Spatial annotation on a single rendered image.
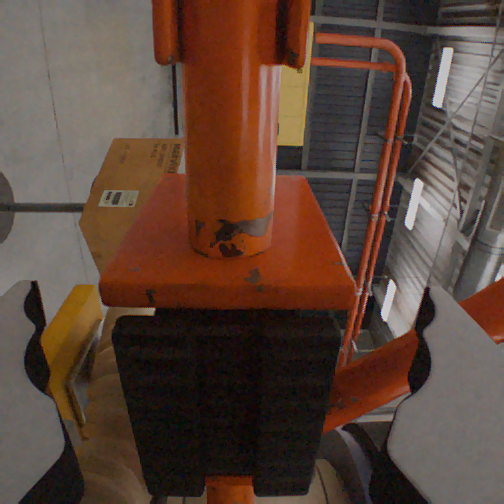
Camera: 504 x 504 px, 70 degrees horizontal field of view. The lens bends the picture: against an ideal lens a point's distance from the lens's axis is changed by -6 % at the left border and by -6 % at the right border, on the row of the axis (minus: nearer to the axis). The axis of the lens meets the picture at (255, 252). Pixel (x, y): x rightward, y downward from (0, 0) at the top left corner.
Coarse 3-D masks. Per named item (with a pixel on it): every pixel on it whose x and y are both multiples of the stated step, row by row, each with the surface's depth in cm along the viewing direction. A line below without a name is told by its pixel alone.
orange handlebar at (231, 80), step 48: (192, 0) 7; (240, 0) 7; (288, 0) 7; (192, 48) 7; (240, 48) 7; (288, 48) 7; (192, 96) 8; (240, 96) 7; (192, 144) 8; (240, 144) 8; (192, 192) 9; (240, 192) 8; (192, 240) 10; (240, 240) 9
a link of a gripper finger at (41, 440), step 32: (32, 288) 10; (0, 320) 9; (32, 320) 10; (0, 352) 8; (32, 352) 8; (0, 384) 7; (32, 384) 7; (0, 416) 7; (32, 416) 7; (0, 448) 6; (32, 448) 6; (64, 448) 6; (0, 480) 5; (32, 480) 6; (64, 480) 6
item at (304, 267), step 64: (128, 256) 9; (192, 256) 9; (256, 256) 9; (320, 256) 10; (128, 320) 8; (192, 320) 9; (256, 320) 9; (320, 320) 9; (128, 384) 9; (192, 384) 9; (256, 384) 10; (320, 384) 9; (192, 448) 10; (256, 448) 10
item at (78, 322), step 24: (96, 288) 30; (72, 312) 26; (96, 312) 30; (48, 336) 24; (72, 336) 25; (96, 336) 28; (48, 360) 22; (72, 360) 25; (48, 384) 22; (72, 384) 24; (72, 408) 25
